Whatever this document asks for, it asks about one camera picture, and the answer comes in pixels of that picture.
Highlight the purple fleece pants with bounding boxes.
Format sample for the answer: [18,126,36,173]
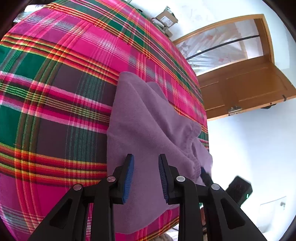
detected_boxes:
[106,71,213,234]

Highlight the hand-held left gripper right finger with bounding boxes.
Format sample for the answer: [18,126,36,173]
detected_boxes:
[158,153,266,241]

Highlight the brown cardboard box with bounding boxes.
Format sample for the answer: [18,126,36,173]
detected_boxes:
[154,6,179,27]

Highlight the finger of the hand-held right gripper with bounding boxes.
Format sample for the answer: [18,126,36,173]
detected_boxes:
[200,167,213,186]

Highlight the grey parcel bag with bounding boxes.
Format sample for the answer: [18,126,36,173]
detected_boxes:
[151,17,173,38]

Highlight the plaid bed sheet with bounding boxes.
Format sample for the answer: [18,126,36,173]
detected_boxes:
[0,0,210,241]

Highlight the transparent printed door curtain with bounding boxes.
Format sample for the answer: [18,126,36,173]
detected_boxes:
[179,20,264,75]

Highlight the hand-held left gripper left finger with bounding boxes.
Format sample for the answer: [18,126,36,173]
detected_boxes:
[28,153,135,241]

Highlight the wooden door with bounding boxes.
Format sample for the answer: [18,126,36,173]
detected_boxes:
[198,56,296,121]

